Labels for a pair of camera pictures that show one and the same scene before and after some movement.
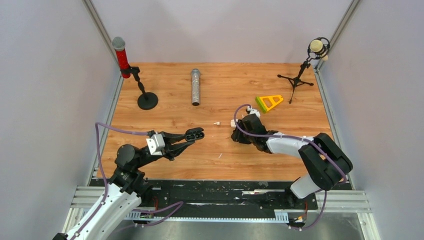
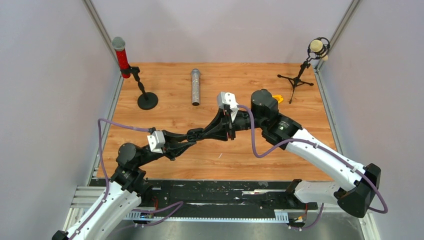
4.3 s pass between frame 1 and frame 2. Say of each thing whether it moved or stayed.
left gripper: stayed
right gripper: moved
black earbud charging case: stayed
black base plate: stayed
